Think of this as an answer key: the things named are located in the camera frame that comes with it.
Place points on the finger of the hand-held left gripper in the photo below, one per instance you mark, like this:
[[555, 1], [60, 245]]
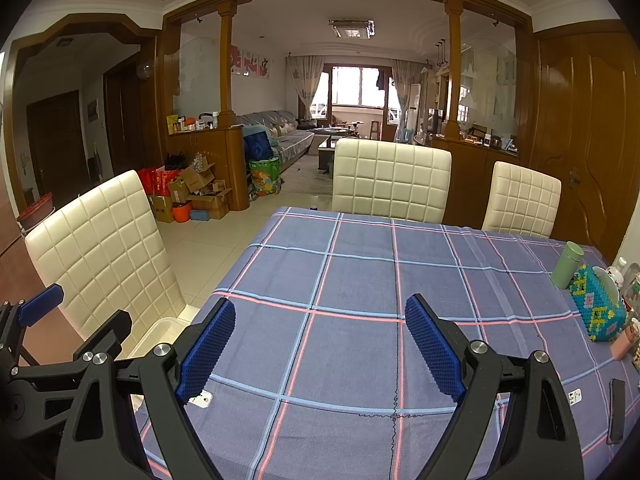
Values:
[[40, 304], [117, 330]]

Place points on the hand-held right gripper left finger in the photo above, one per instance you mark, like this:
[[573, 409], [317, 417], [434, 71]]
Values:
[[207, 350]]

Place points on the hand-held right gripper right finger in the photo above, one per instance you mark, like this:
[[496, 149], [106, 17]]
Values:
[[435, 350]]

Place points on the small white cloth tag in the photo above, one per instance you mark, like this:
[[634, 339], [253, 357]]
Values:
[[575, 396], [202, 400]]

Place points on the cream quilted dining chair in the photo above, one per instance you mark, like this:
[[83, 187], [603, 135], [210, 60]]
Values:
[[520, 200], [100, 250], [390, 180]]

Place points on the blue plaid tablecloth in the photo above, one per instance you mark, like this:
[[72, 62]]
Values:
[[350, 360]]

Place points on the red plastic basin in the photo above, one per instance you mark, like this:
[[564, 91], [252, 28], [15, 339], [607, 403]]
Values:
[[35, 212]]

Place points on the cardboard box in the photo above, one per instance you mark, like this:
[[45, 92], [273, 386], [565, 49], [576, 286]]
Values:
[[195, 177], [212, 205], [161, 208]]

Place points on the orange bucket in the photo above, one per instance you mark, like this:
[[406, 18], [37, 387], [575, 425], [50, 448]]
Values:
[[182, 212]]

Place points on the small blue box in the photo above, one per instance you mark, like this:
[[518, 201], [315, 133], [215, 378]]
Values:
[[200, 215]]

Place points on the red bag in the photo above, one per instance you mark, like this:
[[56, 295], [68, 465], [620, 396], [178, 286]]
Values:
[[160, 182]]

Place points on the green cup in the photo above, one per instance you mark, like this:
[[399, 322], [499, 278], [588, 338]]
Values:
[[567, 267]]

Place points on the dark wooden door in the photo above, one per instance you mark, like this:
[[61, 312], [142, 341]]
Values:
[[55, 145]]

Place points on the colourful beaded tissue box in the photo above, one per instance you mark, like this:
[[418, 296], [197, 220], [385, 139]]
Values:
[[597, 307]]

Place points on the wooden partition cabinet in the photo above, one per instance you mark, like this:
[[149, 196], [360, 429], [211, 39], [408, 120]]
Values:
[[467, 185], [230, 170]]

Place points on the colourful woven bag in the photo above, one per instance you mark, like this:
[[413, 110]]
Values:
[[265, 177]]

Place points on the pink cylindrical container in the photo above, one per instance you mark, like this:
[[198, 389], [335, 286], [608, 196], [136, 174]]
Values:
[[625, 345]]

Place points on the black phone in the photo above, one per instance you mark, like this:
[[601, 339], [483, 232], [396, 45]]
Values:
[[616, 410]]

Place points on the white plastic bottle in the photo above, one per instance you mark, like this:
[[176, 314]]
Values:
[[620, 269]]

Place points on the clear glass bottle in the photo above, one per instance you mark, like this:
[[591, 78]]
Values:
[[632, 290]]

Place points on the blue bag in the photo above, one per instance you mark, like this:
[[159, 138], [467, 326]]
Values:
[[257, 145]]

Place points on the yellow box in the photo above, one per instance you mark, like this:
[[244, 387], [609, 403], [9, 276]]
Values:
[[173, 125]]

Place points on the grey sofa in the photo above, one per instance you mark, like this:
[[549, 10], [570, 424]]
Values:
[[290, 140]]

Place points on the coffee table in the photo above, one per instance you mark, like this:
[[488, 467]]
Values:
[[327, 147]]

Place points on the white standing air conditioner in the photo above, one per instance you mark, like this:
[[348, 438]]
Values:
[[416, 110]]

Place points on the glossy wooden door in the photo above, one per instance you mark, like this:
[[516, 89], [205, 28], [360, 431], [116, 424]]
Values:
[[585, 150]]

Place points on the patterned curtain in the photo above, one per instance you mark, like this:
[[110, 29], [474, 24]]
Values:
[[305, 80], [402, 77]]

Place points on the bright window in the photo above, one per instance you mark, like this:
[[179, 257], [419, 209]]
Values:
[[357, 85]]

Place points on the ceiling lamp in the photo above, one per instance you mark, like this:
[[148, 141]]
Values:
[[352, 29]]

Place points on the pink wall art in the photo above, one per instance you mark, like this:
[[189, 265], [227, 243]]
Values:
[[250, 62]]

